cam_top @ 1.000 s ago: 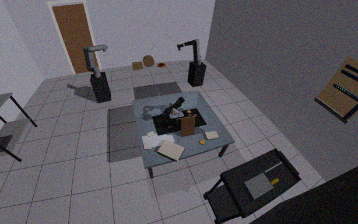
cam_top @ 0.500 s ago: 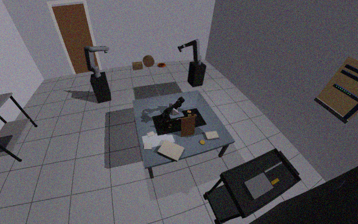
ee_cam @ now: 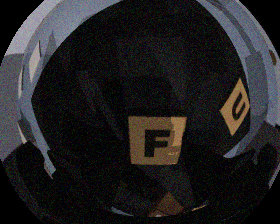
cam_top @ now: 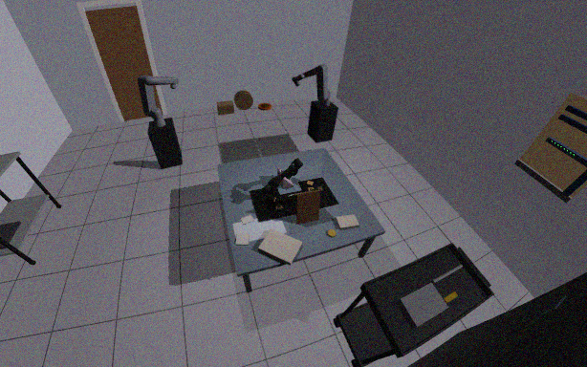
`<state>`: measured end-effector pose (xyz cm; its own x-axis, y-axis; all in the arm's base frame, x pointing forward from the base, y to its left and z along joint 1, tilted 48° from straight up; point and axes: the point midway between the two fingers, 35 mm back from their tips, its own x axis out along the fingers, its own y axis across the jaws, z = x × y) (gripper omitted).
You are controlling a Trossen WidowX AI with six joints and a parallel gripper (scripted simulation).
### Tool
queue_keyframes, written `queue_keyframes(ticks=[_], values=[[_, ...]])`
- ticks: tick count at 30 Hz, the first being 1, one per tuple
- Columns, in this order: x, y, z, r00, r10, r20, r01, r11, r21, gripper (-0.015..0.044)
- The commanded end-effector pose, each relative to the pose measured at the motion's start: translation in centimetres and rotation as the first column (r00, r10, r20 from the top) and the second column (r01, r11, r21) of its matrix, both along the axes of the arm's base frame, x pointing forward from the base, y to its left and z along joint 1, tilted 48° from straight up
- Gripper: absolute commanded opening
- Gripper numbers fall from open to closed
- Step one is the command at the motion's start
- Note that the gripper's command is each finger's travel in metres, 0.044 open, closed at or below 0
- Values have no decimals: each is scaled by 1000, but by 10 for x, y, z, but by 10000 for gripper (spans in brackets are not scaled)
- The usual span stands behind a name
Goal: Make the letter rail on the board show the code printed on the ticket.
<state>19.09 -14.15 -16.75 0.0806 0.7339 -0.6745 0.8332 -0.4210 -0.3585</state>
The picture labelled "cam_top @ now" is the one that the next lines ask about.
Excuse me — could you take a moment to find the brown board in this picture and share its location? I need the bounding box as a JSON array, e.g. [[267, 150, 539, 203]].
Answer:
[[285, 186, 322, 225]]

